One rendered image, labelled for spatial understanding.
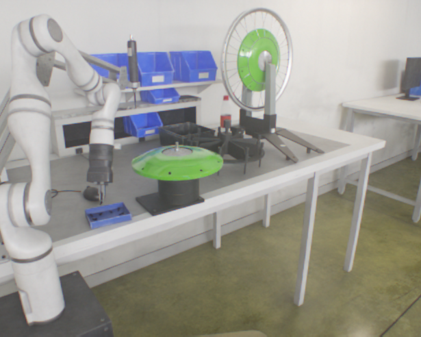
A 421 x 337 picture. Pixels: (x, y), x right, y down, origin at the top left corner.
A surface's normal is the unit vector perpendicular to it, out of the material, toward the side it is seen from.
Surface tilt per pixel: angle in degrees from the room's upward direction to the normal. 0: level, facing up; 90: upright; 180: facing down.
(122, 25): 90
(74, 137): 90
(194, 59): 90
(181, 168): 23
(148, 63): 90
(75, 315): 0
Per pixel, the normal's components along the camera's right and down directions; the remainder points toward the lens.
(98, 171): -0.02, -0.18
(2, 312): 0.00, -0.94
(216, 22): 0.61, 0.27
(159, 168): -0.14, -0.74
